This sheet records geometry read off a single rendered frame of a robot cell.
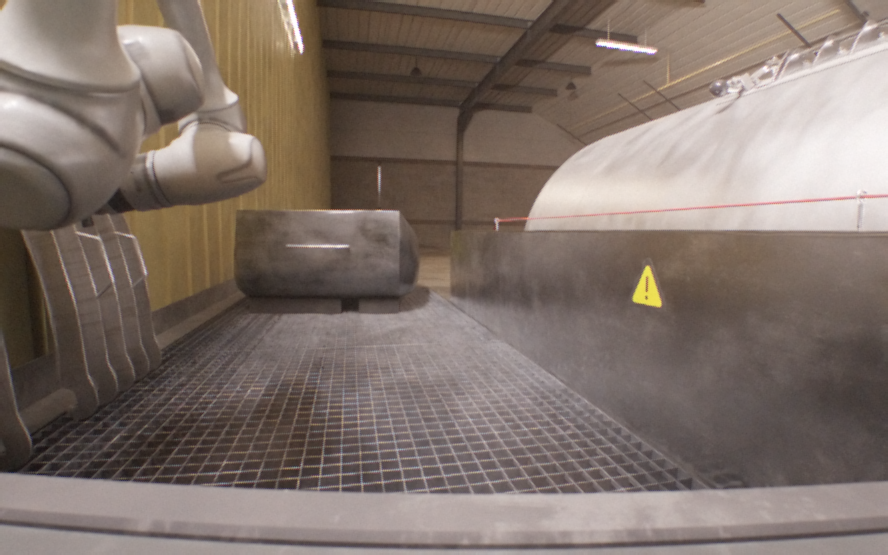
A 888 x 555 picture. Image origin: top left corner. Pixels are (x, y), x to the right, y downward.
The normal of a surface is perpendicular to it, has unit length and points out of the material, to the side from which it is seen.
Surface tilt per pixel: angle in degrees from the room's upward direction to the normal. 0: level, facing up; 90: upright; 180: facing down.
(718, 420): 90
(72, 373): 90
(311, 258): 89
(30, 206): 131
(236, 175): 119
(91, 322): 90
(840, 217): 75
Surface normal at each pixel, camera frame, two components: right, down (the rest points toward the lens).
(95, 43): 0.92, 0.29
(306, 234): 0.11, 0.10
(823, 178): -0.90, -0.37
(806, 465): -0.98, 0.01
